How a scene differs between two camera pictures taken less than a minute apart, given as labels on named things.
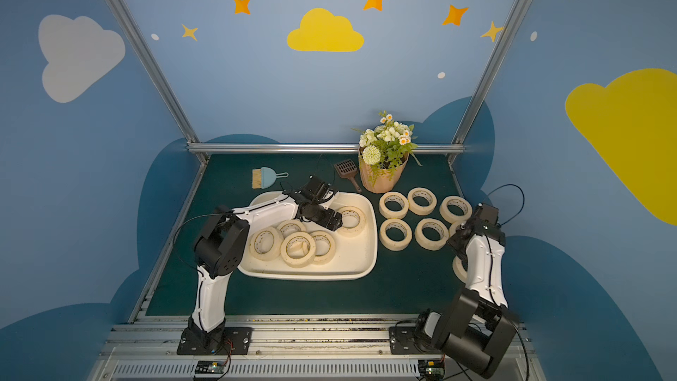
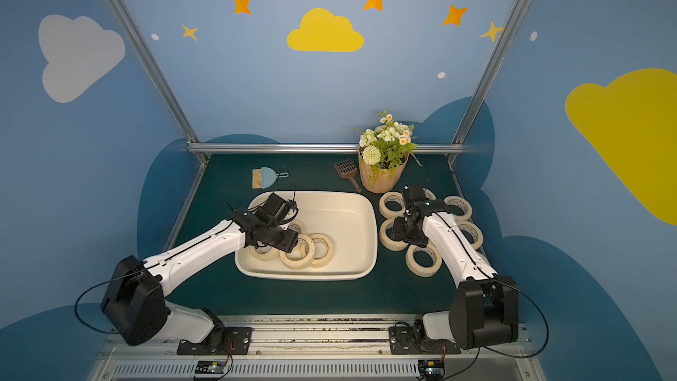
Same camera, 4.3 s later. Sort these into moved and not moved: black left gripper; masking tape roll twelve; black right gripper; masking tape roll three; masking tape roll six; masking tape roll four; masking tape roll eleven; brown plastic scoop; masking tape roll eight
Moved: black right gripper; black left gripper; masking tape roll eleven
Not moved: masking tape roll eight; masking tape roll four; masking tape roll three; masking tape roll twelve; masking tape roll six; brown plastic scoop
